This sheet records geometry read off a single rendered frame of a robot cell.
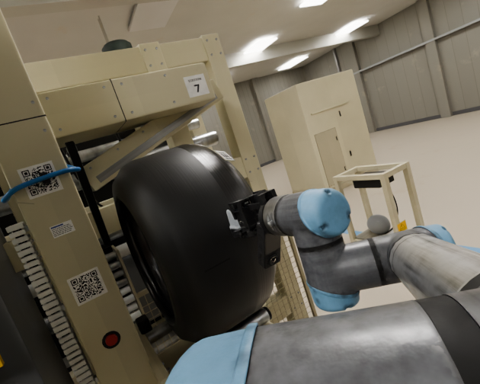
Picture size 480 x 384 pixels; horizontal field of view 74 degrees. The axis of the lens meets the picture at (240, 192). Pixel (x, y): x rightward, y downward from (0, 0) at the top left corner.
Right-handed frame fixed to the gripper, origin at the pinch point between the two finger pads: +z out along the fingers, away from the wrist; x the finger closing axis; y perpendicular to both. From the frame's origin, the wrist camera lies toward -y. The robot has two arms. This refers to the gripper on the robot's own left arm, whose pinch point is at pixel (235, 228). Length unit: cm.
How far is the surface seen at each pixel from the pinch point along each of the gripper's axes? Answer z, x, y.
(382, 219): 138, -205, -83
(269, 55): 648, -593, 278
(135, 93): 42, -3, 52
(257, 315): 18.4, -3.8, -31.2
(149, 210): 7.3, 16.1, 12.0
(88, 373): 25, 43, -21
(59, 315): 23.1, 43.4, -3.7
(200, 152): 13.2, -4.6, 21.8
